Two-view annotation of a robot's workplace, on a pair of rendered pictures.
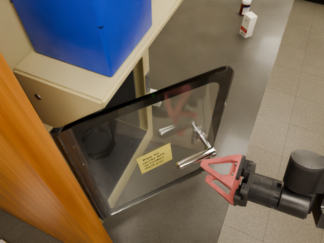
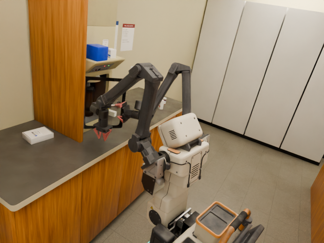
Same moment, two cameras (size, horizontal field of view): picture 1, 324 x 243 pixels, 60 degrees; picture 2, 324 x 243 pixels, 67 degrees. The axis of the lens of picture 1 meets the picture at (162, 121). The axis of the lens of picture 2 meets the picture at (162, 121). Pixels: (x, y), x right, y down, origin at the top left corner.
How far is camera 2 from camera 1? 144 cm
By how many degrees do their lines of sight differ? 29
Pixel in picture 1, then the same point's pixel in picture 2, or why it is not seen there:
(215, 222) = (119, 141)
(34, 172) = (81, 66)
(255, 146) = not seen: hidden behind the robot
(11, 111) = (84, 54)
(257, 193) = (127, 111)
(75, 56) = (92, 57)
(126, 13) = (102, 53)
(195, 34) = not seen: hidden behind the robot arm
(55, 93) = (87, 62)
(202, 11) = not seen: hidden behind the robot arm
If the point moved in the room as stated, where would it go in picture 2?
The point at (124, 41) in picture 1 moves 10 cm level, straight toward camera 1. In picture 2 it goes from (101, 57) to (98, 60)
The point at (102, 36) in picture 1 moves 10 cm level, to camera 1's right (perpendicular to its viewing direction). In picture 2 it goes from (97, 53) to (113, 56)
